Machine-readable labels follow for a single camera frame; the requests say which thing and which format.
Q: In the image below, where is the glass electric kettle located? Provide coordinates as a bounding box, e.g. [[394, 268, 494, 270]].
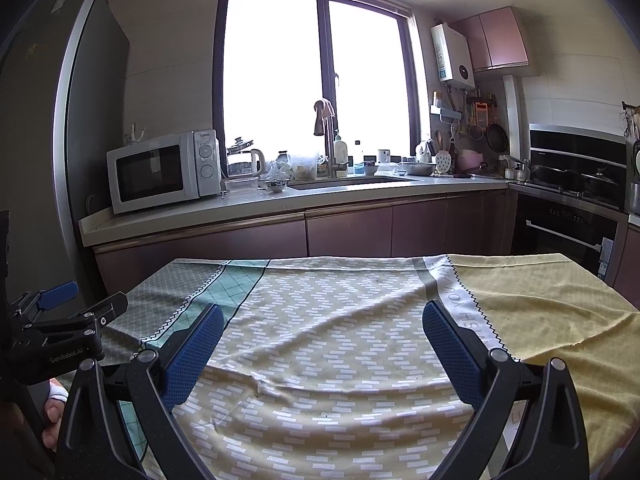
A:
[[227, 136, 266, 179]]

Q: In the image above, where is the kitchen counter with cabinets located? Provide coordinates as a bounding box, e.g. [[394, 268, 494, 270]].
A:
[[79, 178, 518, 292]]

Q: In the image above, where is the white water heater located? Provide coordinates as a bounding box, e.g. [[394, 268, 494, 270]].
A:
[[431, 24, 475, 90]]

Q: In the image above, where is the silver refrigerator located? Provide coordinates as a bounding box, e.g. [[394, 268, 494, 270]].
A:
[[1, 0, 129, 315]]

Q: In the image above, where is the large kitchen window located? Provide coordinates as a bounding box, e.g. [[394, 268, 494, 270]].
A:
[[212, 0, 422, 157]]

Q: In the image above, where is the black built-in oven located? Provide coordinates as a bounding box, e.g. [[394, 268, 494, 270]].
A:
[[508, 122, 629, 281]]

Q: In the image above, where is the kitchen faucet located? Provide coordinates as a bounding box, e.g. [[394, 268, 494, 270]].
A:
[[314, 99, 348, 178]]

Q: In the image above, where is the white microwave oven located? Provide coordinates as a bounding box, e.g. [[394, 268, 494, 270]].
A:
[[106, 129, 222, 214]]

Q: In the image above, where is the patterned tablecloth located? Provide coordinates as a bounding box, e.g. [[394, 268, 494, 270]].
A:
[[102, 254, 639, 479]]

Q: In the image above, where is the black frying pan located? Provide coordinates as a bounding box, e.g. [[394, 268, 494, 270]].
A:
[[485, 107, 509, 155]]

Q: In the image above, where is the pink pot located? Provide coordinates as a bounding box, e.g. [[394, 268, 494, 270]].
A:
[[456, 150, 485, 172]]

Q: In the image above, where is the person's left hand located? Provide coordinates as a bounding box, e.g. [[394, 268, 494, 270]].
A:
[[42, 378, 68, 451]]

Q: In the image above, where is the white soap bottle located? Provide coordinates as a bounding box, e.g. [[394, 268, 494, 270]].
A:
[[333, 136, 348, 166]]

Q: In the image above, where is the small blue white bowl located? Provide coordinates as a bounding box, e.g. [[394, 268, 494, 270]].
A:
[[265, 180, 288, 194]]

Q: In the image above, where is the pink wall cabinet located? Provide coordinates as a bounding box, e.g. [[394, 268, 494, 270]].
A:
[[450, 6, 530, 74]]

